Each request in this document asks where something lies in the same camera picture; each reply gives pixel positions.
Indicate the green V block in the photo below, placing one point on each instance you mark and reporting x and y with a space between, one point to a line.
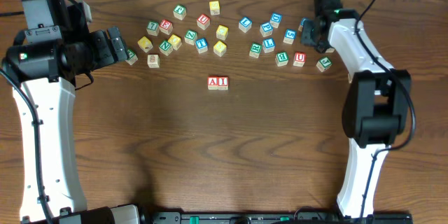
132 57

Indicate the blue 5 block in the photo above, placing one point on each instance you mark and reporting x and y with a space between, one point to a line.
289 36

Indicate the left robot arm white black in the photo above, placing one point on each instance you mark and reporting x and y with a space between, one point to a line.
42 66

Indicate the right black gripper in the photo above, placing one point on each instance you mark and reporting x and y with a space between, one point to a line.
306 34

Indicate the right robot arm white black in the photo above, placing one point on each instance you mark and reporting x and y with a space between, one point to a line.
376 108

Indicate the green R block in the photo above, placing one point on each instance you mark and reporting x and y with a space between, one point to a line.
255 50

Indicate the blue L block lower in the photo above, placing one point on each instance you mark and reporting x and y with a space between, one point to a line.
268 45

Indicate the yellow block left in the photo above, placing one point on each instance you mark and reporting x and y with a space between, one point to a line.
145 44

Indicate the blue L block upper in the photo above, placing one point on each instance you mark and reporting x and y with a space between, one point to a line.
245 24

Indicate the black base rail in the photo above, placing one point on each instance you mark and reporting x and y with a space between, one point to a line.
301 216

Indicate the red U block lower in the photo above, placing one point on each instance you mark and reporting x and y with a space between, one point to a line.
299 59

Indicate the green B block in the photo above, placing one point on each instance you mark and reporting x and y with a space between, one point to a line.
281 59

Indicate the yellow block lower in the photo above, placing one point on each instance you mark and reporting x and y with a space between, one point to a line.
220 48

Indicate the yellow block middle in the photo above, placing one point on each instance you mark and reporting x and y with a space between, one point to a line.
222 32

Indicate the green j block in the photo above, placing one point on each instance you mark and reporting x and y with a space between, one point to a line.
324 64
180 12

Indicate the blue P block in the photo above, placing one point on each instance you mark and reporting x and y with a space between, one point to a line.
266 29

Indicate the green J block right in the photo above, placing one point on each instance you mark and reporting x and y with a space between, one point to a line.
324 64

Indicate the plain wooden picture block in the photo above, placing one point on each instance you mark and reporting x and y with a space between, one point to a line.
153 61

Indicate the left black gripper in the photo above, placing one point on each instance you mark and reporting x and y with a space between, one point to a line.
105 55

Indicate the green Z block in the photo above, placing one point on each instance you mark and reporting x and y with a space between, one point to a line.
190 37

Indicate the red A block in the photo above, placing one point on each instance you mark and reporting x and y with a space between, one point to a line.
212 82

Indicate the yellow block top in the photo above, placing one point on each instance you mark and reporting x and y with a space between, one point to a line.
214 7

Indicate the blue l block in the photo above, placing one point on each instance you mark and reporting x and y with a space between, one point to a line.
245 24
268 45

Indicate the red u block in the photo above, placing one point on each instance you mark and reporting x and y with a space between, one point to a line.
299 59
203 21

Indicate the red I block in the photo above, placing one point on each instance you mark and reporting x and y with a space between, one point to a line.
223 83

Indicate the red E block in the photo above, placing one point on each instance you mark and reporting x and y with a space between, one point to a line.
166 27

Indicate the blue D block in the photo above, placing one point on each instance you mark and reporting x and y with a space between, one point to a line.
275 20

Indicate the red U block upper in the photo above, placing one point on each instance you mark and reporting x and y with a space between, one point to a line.
203 21

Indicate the blue T block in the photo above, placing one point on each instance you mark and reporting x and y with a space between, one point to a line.
201 45

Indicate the green N block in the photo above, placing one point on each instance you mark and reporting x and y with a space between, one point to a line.
166 48

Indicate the yellow block beside N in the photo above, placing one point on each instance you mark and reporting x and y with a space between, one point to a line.
175 41

